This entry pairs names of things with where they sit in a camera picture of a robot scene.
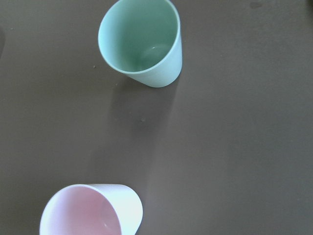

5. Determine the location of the pink cup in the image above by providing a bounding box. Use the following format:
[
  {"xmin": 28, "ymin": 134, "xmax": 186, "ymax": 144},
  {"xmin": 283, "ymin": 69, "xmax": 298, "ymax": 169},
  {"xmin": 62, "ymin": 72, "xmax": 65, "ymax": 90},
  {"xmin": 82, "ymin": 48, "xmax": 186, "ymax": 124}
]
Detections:
[{"xmin": 39, "ymin": 184, "xmax": 143, "ymax": 235}]

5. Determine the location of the green cup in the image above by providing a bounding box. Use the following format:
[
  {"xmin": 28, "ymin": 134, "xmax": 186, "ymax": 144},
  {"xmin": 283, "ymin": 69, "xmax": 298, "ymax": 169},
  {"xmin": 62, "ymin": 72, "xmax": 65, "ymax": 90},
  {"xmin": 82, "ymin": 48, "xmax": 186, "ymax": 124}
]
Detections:
[{"xmin": 98, "ymin": 0, "xmax": 182, "ymax": 88}]

